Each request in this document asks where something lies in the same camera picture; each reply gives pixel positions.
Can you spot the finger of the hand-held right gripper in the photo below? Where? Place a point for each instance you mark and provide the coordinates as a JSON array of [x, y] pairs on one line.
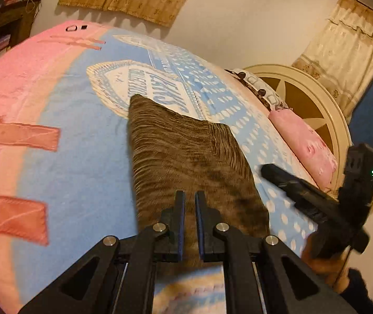
[[294, 186]]

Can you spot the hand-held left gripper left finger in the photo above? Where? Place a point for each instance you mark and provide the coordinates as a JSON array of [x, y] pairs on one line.
[[181, 225]]

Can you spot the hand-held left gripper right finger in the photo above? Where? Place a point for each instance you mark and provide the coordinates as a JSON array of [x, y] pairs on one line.
[[199, 225]]

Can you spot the brown knit sweater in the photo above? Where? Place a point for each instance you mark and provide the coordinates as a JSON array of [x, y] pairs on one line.
[[179, 157]]

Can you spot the person's right forearm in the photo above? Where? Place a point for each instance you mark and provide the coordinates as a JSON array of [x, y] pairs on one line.
[[363, 291]]

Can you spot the person's right hand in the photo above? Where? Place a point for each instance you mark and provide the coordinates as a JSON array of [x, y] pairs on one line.
[[325, 266]]

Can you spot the pink pillow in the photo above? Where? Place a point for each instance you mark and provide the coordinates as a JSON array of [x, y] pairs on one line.
[[304, 144]]

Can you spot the dark window pane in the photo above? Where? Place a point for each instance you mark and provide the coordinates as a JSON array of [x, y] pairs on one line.
[[369, 111]]

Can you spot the cream round headboard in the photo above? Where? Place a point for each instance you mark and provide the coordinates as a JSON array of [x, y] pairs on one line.
[[307, 104]]

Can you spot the white patterned pillow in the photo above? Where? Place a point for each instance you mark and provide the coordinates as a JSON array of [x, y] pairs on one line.
[[258, 88]]

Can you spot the pink and blue printed blanket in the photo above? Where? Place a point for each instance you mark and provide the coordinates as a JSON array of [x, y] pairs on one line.
[[75, 176]]

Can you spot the pink box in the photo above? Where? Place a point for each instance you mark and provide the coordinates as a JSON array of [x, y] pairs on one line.
[[2, 43]]

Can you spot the brown wooden desk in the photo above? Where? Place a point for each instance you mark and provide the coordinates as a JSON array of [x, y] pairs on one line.
[[19, 23]]

